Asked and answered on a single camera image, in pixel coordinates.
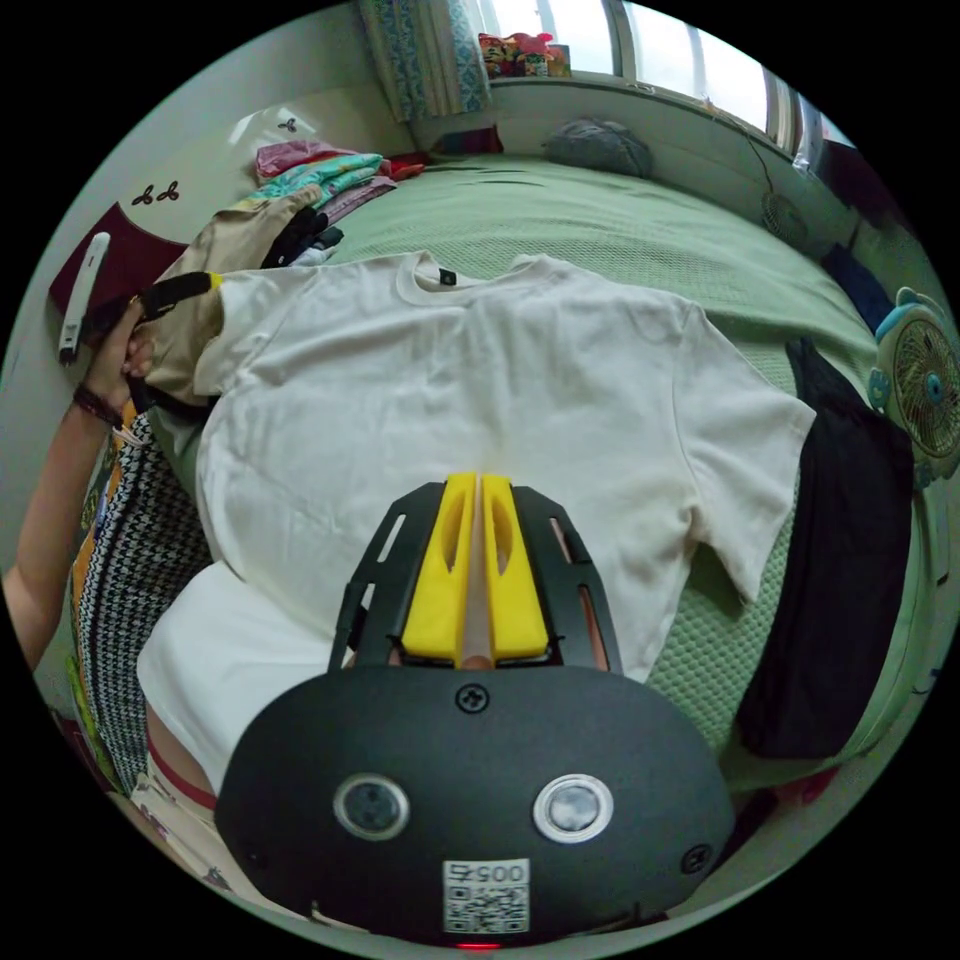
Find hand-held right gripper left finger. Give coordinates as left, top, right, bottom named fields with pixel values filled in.
left=399, top=470, right=480, bottom=670

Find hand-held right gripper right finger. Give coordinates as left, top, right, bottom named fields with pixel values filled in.
left=482, top=472, right=550, bottom=666

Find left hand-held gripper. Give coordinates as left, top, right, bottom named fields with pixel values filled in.
left=80, top=271, right=227, bottom=348

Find white t-shirt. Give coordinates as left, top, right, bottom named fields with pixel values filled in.
left=193, top=251, right=819, bottom=685

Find person's left forearm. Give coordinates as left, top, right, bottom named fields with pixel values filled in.
left=0, top=383, right=127, bottom=673

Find person's left hand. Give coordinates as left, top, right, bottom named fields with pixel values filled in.
left=91, top=298, right=165, bottom=412

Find pile of clothes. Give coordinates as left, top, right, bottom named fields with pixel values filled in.
left=142, top=138, right=430, bottom=412

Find patterned blue curtain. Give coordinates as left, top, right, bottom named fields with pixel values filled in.
left=355, top=0, right=493, bottom=123

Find black garment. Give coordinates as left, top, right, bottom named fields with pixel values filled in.
left=734, top=335, right=918, bottom=760

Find colourful toys on windowsill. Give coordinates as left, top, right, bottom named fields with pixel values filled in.
left=477, top=31, right=574, bottom=81

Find grey pillow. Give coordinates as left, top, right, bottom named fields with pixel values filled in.
left=541, top=117, right=656, bottom=181

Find blue cartoon desk fan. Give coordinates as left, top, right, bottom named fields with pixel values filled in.
left=866, top=287, right=960, bottom=490

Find dark blue garment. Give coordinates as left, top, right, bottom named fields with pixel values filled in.
left=818, top=245, right=897, bottom=336

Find small round fan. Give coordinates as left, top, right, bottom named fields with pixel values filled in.
left=760, top=190, right=813, bottom=250

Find window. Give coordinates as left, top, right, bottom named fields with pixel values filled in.
left=479, top=0, right=826, bottom=155

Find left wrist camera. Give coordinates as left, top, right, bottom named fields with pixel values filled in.
left=57, top=231, right=113, bottom=367

